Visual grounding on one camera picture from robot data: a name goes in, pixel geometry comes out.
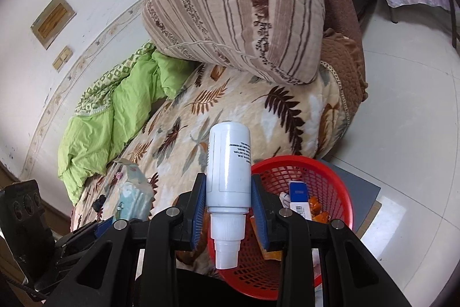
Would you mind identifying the beige wall panel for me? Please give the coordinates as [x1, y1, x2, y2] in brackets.
[30, 0, 77, 49]

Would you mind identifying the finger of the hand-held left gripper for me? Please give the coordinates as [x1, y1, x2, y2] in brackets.
[94, 218, 116, 236]

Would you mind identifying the beige wall switch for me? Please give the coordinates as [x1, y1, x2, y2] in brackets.
[53, 45, 73, 71]

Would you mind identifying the green patterned quilt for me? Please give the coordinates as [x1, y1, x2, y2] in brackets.
[75, 41, 157, 118]

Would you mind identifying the striped floral cushion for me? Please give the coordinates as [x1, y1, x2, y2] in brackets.
[141, 0, 326, 86]

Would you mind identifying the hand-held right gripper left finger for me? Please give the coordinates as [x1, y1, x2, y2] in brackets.
[45, 173, 207, 307]

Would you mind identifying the brown fringed throw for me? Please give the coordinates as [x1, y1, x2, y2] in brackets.
[318, 28, 369, 115]

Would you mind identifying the orange snack bag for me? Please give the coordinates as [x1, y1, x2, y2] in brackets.
[250, 197, 330, 260]

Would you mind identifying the light blue tissue packet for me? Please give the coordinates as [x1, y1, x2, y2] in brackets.
[113, 159, 156, 221]

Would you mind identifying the red plastic basket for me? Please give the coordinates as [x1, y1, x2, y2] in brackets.
[208, 156, 354, 300]

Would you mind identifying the green duvet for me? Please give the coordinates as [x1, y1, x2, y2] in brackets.
[57, 50, 195, 207]

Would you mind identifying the white spray bottle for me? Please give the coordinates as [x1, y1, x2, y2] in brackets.
[206, 121, 252, 270]

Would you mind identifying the blue and white box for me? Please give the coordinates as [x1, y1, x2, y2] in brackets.
[289, 181, 310, 203]

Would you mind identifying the grey floor board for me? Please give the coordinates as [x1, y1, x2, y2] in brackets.
[318, 158, 382, 239]

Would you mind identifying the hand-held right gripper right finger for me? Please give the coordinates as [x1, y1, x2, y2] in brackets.
[251, 173, 412, 307]

